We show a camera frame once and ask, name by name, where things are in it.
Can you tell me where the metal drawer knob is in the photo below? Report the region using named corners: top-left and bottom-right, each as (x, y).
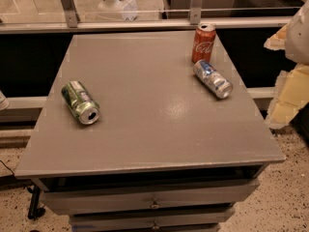
top-left (152, 221), bottom-right (160, 231)
top-left (150, 198), bottom-right (160, 210)

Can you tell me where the black cable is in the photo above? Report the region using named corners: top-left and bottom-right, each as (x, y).
top-left (0, 159), bottom-right (35, 191)

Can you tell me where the lower grey drawer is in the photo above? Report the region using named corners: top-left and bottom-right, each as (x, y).
top-left (70, 207), bottom-right (235, 232)

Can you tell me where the white stand base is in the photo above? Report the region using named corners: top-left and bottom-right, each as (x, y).
top-left (97, 0), bottom-right (138, 21)

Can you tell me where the grey drawer cabinet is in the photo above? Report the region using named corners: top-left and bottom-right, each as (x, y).
top-left (15, 31), bottom-right (284, 232)

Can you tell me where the metal railing frame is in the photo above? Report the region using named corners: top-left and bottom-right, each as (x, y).
top-left (0, 0), bottom-right (308, 34)

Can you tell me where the lower metal drawer knob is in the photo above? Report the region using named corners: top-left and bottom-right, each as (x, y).
top-left (152, 221), bottom-right (160, 231)

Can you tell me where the upper metal drawer knob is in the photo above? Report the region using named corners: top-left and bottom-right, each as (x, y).
top-left (150, 198), bottom-right (160, 210)

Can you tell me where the green soda can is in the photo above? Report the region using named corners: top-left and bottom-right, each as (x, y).
top-left (61, 80), bottom-right (99, 125)

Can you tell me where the upper grey drawer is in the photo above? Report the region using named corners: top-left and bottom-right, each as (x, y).
top-left (42, 179), bottom-right (260, 215)

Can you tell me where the black table leg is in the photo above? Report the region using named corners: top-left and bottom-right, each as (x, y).
top-left (28, 186), bottom-right (45, 219)

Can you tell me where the grey drawer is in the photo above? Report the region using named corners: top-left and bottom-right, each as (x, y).
top-left (42, 179), bottom-right (260, 215)
top-left (70, 207), bottom-right (235, 232)

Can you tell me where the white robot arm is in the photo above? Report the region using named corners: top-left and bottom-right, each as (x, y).
top-left (264, 1), bottom-right (309, 130)

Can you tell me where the red Coca-Cola can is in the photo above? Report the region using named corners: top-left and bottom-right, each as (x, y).
top-left (191, 23), bottom-right (216, 63)

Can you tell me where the silver blue Red Bull can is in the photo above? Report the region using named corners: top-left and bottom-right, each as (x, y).
top-left (193, 59), bottom-right (233, 100)

